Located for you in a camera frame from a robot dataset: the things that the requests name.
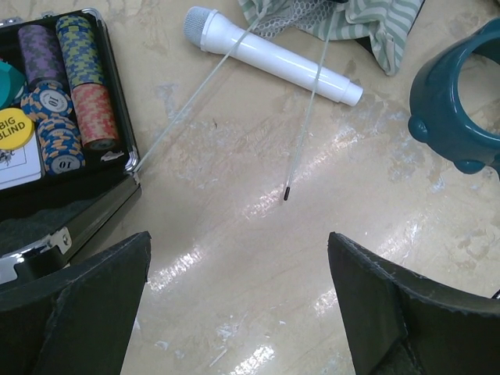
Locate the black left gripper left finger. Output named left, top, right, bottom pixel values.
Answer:
left=1, top=231, right=151, bottom=374

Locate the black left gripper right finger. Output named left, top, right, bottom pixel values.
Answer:
left=327, top=232, right=499, bottom=374

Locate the green striped pet tent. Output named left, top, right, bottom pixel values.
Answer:
left=238, top=0, right=424, bottom=76

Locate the teal pet bowl stand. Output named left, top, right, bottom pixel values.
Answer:
left=408, top=18, right=499, bottom=174

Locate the black poker chip case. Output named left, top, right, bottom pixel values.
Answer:
left=1, top=9, right=139, bottom=289

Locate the white playing card deck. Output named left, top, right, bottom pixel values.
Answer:
left=0, top=134, right=45, bottom=190

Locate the red poker chip stack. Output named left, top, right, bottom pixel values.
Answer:
left=71, top=83, right=120, bottom=151

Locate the yellow big blind button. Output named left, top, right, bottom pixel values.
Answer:
left=0, top=108, right=34, bottom=151

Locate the teal dealer button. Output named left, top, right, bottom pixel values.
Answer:
left=0, top=61, right=27, bottom=109

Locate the purple poker chip stack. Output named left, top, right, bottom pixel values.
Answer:
left=18, top=24, right=68, bottom=90

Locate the green yellow chip stack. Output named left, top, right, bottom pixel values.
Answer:
left=55, top=15, right=105, bottom=89

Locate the white toy microphone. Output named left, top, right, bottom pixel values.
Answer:
left=183, top=6, right=363, bottom=106

